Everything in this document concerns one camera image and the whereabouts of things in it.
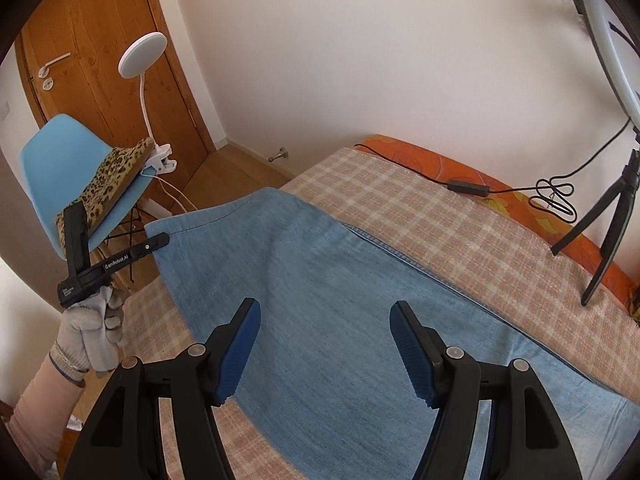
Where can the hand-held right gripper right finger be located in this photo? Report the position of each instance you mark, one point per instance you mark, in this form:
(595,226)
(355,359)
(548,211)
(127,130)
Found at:
(415,355)

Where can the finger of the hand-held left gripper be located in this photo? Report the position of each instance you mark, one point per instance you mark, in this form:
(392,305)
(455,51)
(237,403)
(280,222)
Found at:
(147,246)

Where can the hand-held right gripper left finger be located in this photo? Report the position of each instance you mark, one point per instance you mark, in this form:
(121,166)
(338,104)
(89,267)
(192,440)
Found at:
(237,355)

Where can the light blue denim pants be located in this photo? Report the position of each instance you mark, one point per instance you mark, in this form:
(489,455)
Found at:
(325,285)

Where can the person's left forearm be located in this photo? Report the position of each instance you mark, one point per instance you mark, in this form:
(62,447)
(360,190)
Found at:
(40,405)

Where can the person's left hand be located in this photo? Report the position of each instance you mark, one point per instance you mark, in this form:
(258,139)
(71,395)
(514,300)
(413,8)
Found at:
(90,335)

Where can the leopard print cloth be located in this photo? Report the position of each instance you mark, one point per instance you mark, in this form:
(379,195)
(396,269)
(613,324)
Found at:
(112,175)

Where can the blue plastic chair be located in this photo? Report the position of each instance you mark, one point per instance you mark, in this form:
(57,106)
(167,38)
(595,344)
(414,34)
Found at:
(60,150)

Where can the beige checked blanket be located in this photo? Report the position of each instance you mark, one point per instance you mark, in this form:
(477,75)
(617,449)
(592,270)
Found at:
(475,240)

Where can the metal door stopper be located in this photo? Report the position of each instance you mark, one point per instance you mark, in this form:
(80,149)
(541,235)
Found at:
(280,155)

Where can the white clip lamp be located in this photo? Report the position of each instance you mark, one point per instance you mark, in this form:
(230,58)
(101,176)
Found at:
(142,52)

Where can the wooden door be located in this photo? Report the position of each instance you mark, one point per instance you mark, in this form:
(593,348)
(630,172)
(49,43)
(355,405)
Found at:
(90,20)

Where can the black mini tripod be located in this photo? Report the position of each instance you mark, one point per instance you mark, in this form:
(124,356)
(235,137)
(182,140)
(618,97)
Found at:
(617,225)

